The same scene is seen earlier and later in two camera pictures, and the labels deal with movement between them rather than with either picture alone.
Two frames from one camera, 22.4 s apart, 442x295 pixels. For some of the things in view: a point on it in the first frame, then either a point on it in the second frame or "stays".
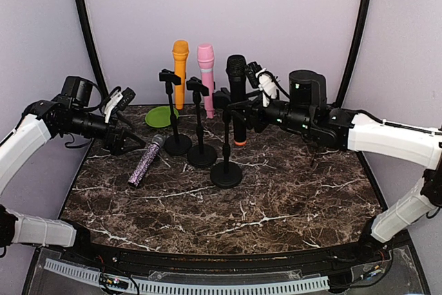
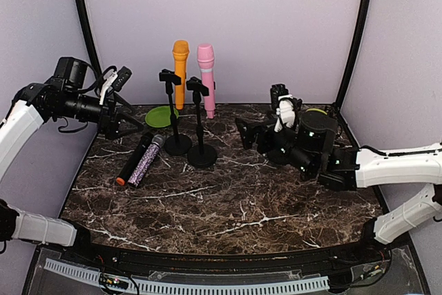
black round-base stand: x=200 y=155 stays
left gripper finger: x=131 y=142 to x=126 y=124
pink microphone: x=205 y=54 stays
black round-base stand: x=177 y=145 stays
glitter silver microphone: x=146 y=159 stays
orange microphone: x=180 y=51 stays
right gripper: x=253 y=111 to x=251 y=137
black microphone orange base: x=236 y=67 to x=135 y=159
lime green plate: x=159 y=117 stays
